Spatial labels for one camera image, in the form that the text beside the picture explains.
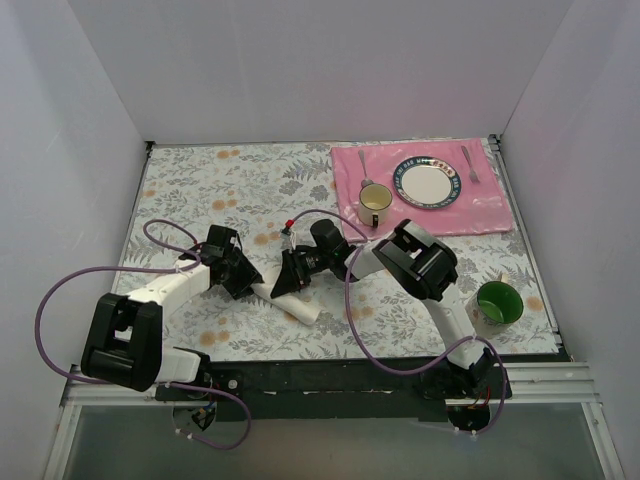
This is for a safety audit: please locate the white cloth napkin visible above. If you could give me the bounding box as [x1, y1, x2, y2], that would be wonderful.
[251, 268, 321, 326]

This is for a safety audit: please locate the silver spoon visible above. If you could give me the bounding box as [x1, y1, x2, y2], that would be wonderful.
[358, 150, 373, 188]

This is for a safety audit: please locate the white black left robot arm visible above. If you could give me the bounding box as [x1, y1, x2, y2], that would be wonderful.
[81, 225, 263, 400]

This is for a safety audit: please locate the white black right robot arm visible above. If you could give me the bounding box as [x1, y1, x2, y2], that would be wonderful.
[271, 219, 496, 398]

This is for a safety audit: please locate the green inside floral mug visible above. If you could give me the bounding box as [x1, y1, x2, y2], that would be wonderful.
[466, 278, 524, 339]

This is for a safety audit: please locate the floral patterned table mat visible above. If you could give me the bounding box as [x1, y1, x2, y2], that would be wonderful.
[114, 143, 558, 361]

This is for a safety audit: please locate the cream enamel mug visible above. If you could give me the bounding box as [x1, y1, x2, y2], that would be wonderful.
[357, 183, 393, 228]

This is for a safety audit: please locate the white plate blue rim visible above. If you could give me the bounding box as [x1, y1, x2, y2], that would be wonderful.
[392, 156, 462, 210]

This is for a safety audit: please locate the pink placemat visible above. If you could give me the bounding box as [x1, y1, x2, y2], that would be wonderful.
[330, 138, 514, 241]

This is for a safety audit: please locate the silver fork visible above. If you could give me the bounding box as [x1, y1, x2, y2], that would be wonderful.
[461, 145, 480, 184]

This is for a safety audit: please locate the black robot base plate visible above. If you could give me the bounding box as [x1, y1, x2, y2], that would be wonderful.
[155, 359, 512, 422]

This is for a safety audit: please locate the aluminium frame rail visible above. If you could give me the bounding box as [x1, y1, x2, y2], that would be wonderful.
[63, 361, 600, 406]

